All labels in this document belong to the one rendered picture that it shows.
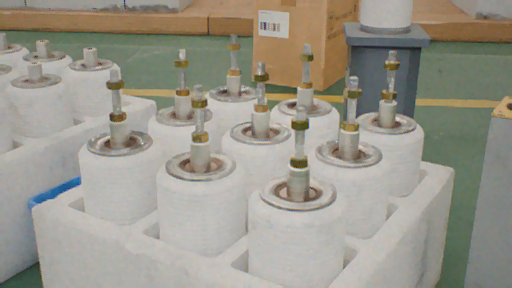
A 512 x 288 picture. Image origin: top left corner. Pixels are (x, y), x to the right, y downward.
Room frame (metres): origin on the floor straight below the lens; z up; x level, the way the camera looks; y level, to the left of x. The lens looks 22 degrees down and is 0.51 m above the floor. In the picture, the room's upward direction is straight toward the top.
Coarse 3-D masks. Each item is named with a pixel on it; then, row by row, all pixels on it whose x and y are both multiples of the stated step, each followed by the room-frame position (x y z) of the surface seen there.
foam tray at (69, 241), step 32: (64, 192) 0.66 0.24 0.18; (416, 192) 0.66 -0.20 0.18; (448, 192) 0.72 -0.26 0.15; (64, 224) 0.59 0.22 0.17; (96, 224) 0.58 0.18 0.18; (384, 224) 0.58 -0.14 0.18; (416, 224) 0.60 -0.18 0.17; (64, 256) 0.59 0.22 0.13; (96, 256) 0.56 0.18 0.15; (128, 256) 0.54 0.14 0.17; (160, 256) 0.52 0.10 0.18; (192, 256) 0.52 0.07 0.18; (224, 256) 0.52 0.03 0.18; (352, 256) 0.54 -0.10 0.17; (384, 256) 0.52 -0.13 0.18; (416, 256) 0.62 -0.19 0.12
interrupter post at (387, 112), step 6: (384, 102) 0.72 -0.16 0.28; (384, 108) 0.71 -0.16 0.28; (390, 108) 0.71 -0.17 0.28; (396, 108) 0.71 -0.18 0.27; (378, 114) 0.72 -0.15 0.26; (384, 114) 0.71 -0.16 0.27; (390, 114) 0.71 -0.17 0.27; (378, 120) 0.72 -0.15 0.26; (384, 120) 0.71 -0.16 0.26; (390, 120) 0.71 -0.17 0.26; (384, 126) 0.71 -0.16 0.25; (390, 126) 0.71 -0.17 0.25
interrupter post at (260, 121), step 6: (252, 114) 0.68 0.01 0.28; (258, 114) 0.67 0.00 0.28; (264, 114) 0.67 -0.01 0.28; (252, 120) 0.68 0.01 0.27; (258, 120) 0.67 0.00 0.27; (264, 120) 0.67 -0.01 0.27; (252, 126) 0.68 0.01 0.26; (258, 126) 0.67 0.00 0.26; (264, 126) 0.67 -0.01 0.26; (252, 132) 0.68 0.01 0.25; (258, 132) 0.67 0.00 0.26; (264, 132) 0.67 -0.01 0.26
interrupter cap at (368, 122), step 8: (360, 120) 0.72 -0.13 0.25; (368, 120) 0.73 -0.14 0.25; (376, 120) 0.73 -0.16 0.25; (400, 120) 0.73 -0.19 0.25; (408, 120) 0.73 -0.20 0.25; (368, 128) 0.69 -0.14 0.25; (376, 128) 0.69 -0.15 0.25; (384, 128) 0.69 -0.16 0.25; (392, 128) 0.70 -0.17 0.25; (400, 128) 0.69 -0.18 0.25; (408, 128) 0.70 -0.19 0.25
